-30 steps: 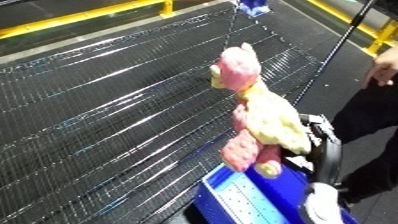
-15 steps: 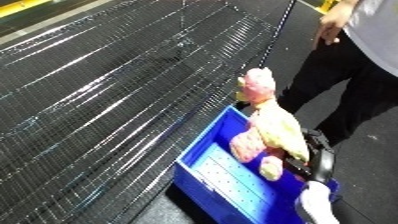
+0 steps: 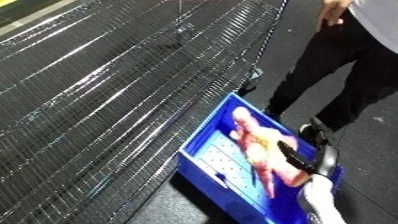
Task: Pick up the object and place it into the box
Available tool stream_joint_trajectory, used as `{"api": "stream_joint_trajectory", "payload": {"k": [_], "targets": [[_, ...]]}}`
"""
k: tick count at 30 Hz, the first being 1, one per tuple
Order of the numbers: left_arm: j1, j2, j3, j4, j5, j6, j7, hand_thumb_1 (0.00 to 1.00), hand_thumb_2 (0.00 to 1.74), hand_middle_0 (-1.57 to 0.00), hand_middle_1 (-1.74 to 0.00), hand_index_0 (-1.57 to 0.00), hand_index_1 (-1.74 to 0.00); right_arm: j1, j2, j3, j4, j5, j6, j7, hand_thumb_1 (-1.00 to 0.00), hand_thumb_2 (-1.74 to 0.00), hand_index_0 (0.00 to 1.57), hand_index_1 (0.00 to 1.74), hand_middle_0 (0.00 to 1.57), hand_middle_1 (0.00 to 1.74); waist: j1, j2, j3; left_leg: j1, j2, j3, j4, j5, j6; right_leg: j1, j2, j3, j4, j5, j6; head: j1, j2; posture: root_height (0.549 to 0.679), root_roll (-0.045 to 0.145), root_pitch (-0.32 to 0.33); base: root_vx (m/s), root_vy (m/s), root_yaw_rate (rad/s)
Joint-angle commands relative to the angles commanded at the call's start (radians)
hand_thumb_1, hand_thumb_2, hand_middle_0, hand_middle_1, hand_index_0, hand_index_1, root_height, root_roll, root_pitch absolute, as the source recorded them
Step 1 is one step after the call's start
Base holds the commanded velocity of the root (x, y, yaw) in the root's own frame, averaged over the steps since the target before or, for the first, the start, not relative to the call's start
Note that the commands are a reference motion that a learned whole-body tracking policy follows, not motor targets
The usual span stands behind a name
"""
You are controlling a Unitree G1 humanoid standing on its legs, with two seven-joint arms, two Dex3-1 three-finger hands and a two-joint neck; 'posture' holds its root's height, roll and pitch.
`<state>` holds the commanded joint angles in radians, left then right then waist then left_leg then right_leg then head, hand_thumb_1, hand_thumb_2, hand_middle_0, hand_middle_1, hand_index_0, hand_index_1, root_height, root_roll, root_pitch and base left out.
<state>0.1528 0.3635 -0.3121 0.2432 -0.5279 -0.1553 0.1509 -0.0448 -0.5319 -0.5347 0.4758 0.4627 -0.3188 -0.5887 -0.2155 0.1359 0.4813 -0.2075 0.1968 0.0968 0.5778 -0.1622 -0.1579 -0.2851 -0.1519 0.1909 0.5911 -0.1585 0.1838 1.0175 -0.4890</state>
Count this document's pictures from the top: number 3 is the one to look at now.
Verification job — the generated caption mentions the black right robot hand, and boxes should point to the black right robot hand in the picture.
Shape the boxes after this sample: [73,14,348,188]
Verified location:
[275,117,342,177]

